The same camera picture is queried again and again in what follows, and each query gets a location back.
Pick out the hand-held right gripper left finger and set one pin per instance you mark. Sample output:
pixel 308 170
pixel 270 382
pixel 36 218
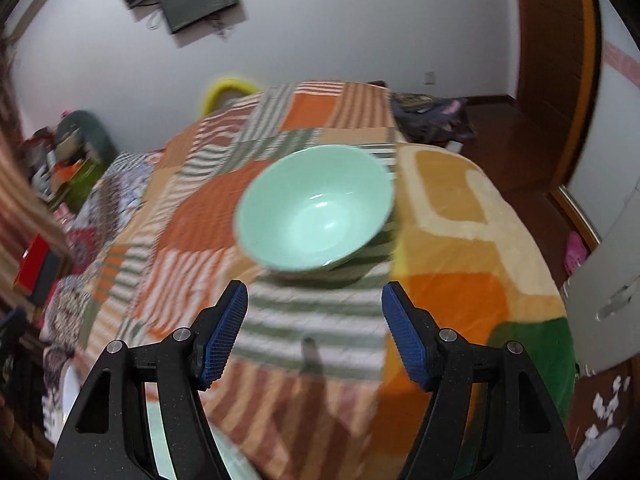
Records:
pixel 222 337

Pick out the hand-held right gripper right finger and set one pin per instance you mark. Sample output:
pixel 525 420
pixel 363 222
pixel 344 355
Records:
pixel 405 342

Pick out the mint green plate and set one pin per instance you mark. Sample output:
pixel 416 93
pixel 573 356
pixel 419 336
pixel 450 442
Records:
pixel 237 462

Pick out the mint green bowl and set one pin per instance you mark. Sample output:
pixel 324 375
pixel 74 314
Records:
pixel 320 210

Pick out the white plate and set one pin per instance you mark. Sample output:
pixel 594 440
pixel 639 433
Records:
pixel 72 390

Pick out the orange green plush blanket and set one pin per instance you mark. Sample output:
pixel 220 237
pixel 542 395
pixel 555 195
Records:
pixel 460 240

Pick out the striped orange green patchwork cloth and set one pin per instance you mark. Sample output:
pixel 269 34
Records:
pixel 200 220

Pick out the ornate patterned blanket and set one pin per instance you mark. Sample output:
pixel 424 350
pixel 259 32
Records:
pixel 120 195

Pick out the dark blue box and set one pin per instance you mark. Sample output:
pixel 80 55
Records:
pixel 47 280

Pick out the pink slippers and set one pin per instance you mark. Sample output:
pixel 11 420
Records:
pixel 575 255

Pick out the red box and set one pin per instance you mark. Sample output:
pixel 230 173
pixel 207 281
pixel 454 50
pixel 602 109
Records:
pixel 31 262

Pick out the white paper scraps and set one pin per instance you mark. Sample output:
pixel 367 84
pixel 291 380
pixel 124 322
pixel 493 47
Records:
pixel 607 405

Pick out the dark pile of clothes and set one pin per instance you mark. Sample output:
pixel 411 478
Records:
pixel 432 115

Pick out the yellow round object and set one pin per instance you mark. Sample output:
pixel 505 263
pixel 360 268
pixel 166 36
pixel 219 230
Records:
pixel 225 90

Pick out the striped brown curtain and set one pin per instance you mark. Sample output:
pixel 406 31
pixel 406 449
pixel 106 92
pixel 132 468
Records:
pixel 25 170

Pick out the white cabinet door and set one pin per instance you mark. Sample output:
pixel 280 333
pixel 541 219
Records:
pixel 615 185

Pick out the wooden wardrobe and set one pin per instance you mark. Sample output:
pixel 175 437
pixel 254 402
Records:
pixel 555 70

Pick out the wall socket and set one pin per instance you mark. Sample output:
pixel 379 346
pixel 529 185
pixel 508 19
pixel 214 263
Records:
pixel 430 77

